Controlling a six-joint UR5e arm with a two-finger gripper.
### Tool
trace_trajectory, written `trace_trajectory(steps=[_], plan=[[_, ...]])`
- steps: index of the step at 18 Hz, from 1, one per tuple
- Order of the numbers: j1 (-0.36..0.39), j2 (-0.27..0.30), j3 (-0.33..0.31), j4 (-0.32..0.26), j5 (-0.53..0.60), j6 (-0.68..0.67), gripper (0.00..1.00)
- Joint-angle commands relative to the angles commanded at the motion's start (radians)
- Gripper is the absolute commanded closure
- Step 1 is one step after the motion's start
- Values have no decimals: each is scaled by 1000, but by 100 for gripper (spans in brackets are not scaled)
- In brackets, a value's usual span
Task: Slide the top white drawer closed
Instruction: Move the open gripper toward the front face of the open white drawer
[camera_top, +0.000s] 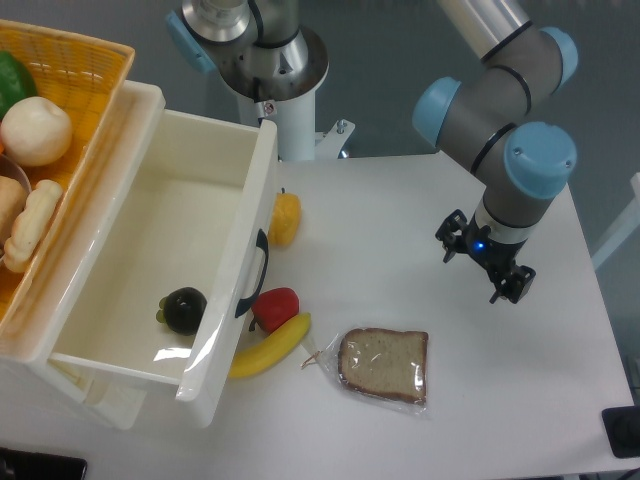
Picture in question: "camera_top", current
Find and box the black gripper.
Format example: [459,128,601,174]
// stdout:
[435,209,536,304]

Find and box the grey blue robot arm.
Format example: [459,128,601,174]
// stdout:
[166,1,578,302]

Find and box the white top drawer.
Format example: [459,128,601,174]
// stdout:
[51,111,278,428]

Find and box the white drawer cabinet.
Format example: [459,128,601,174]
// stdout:
[1,81,165,429]

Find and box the bread slice in plastic bag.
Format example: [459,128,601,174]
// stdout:
[301,327,429,416]

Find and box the yellow bell pepper toy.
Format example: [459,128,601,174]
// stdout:
[268,190,302,246]

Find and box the yellow banana toy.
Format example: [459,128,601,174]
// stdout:
[228,312,311,379]

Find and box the red bell pepper toy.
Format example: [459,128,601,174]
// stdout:
[248,287,300,334]

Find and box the black device bottom right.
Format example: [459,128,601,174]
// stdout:
[601,406,640,459]

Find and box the dark mangosteen toy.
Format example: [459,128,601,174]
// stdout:
[156,287,207,336]

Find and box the orange woven basket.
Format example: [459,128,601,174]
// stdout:
[1,20,135,329]

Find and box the beige bread roll toy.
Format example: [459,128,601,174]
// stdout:
[3,180,63,273]

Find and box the white peach toy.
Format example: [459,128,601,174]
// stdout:
[1,96,73,167]

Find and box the beige pastry toy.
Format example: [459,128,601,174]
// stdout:
[0,176,28,244]

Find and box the green pepper toy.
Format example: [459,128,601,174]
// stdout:
[0,51,38,119]

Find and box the black object bottom left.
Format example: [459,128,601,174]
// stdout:
[1,448,87,480]

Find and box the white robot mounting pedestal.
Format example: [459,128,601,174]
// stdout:
[235,90,356,161]

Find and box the dark blue drawer handle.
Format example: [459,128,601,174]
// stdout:
[235,229,270,318]

